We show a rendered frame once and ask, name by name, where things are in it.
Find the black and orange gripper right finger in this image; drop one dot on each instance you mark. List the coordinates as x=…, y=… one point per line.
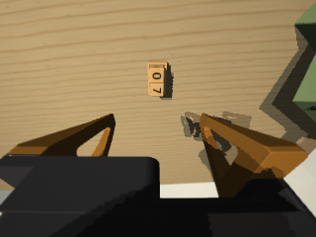
x=260, y=156

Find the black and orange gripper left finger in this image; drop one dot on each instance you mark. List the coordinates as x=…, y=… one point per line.
x=67, y=141

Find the tan number cube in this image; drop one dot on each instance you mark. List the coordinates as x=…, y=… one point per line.
x=156, y=89
x=156, y=73

